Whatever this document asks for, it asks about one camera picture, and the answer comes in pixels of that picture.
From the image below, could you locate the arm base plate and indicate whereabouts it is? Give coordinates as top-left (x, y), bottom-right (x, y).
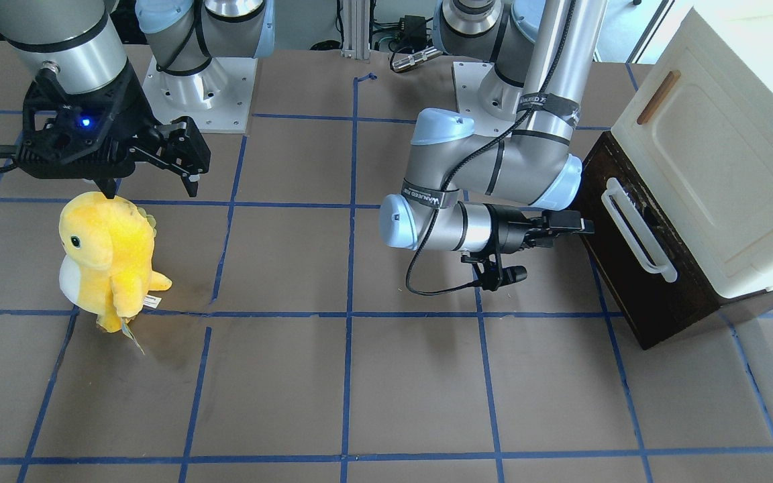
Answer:
top-left (142, 58), bottom-right (258, 134)
top-left (453, 61), bottom-right (523, 138)

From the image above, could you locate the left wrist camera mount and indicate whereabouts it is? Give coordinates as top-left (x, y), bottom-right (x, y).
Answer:
top-left (461, 250), bottom-right (527, 291)

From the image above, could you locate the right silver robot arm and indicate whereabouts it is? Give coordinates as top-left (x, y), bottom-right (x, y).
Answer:
top-left (0, 1), bottom-right (275, 198)

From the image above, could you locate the cream plastic storage box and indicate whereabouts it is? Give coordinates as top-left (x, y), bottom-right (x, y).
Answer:
top-left (611, 1), bottom-right (773, 299)

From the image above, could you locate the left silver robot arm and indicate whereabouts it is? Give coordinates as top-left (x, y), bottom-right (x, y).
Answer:
top-left (378, 1), bottom-right (607, 252)

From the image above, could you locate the aluminium frame post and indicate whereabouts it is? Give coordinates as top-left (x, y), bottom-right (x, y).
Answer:
top-left (340, 0), bottom-right (373, 62)

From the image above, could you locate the dark brown wooden drawer cabinet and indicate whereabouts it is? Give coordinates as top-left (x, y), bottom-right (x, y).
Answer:
top-left (572, 131), bottom-right (773, 350)

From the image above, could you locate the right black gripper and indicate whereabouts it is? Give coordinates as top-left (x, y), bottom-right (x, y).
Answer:
top-left (94, 115), bottom-right (211, 201)

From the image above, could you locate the white drawer handle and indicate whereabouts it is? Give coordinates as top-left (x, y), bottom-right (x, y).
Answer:
top-left (601, 177), bottom-right (678, 282)

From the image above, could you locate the yellow plush dinosaur toy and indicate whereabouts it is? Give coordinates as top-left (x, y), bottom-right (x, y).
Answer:
top-left (58, 191), bottom-right (172, 341)

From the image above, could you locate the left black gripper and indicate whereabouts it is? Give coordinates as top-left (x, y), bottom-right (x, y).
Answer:
top-left (487, 204), bottom-right (595, 254)

